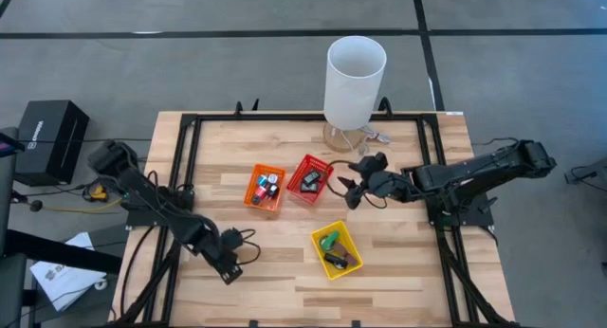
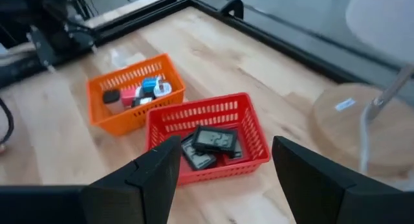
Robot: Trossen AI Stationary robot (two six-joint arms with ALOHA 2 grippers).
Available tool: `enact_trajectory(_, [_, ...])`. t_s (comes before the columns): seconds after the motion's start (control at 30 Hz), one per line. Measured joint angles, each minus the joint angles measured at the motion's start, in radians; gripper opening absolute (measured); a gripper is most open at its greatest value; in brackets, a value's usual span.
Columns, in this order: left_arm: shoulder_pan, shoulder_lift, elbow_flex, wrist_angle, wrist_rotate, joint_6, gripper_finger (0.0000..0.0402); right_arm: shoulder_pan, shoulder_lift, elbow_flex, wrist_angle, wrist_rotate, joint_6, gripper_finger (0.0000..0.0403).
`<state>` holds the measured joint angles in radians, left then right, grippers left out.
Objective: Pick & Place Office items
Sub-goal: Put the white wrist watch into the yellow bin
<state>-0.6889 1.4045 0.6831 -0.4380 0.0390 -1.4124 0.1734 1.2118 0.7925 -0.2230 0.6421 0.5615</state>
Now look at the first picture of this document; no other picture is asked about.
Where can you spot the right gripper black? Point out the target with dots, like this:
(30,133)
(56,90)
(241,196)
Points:
(379,183)

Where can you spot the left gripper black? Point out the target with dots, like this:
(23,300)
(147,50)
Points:
(227,264)

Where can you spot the black framed small display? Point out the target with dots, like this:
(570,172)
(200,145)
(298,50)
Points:
(307,188)
(311,177)

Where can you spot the green tape roll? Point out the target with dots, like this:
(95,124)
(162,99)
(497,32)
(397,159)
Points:
(328,241)

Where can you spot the small silver metal sharpener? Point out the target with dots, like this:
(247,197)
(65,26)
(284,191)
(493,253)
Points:
(272,178)

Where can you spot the black sharpener white insert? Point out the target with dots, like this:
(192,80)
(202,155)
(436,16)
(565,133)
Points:
(272,190)

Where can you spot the yellow plastic basket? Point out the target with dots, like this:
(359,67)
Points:
(352,267)

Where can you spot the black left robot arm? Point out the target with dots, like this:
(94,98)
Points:
(152,200)

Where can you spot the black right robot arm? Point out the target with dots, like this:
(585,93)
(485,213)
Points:
(474,174)

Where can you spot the red plastic basket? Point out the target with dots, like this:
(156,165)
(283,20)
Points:
(296,183)

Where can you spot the orange plastic basket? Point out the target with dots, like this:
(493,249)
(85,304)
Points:
(277,202)

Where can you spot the white shade table lamp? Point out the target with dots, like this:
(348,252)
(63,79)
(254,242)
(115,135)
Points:
(353,86)

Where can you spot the yellow black floor tool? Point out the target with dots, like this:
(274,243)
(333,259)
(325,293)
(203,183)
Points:
(98,193)

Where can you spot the white paper sheets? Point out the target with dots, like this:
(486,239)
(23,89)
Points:
(66,280)

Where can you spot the black floor beam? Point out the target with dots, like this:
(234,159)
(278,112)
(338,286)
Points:
(61,252)

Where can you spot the round black plug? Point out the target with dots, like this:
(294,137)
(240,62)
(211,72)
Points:
(36,205)

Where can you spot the black cardboard box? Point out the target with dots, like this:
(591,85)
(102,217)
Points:
(47,138)

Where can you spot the grey chair leg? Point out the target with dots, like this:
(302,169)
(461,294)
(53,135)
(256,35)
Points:
(593,169)

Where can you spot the black metal table frame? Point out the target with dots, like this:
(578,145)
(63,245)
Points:
(308,116)

